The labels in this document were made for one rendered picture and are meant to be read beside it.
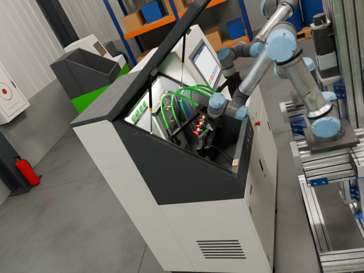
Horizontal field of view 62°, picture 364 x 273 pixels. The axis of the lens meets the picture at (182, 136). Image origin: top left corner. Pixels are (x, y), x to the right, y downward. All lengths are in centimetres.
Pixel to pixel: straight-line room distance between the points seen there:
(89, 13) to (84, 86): 378
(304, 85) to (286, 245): 150
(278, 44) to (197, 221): 125
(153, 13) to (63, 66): 265
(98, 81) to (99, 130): 371
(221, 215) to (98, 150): 86
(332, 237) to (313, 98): 116
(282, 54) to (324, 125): 38
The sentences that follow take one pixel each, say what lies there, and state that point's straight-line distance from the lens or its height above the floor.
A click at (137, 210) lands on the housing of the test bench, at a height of 75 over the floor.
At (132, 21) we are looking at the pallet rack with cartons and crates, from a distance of 744.
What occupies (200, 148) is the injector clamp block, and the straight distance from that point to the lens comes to 205.
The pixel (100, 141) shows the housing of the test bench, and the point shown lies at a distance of 188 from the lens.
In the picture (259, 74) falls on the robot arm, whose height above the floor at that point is 146.
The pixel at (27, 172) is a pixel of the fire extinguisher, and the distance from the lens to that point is 536.
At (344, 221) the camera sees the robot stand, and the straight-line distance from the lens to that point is 241.
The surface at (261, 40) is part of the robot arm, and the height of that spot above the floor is 154.
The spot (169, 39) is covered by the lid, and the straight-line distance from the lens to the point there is 139.
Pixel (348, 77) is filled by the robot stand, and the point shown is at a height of 126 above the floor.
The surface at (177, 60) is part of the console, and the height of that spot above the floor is 148.
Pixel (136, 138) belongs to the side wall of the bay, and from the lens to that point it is 174.
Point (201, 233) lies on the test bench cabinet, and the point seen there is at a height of 50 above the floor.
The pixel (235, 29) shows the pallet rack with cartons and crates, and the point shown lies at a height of 44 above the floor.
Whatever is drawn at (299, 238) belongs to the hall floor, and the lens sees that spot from 261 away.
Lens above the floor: 202
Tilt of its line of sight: 27 degrees down
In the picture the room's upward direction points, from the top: 24 degrees counter-clockwise
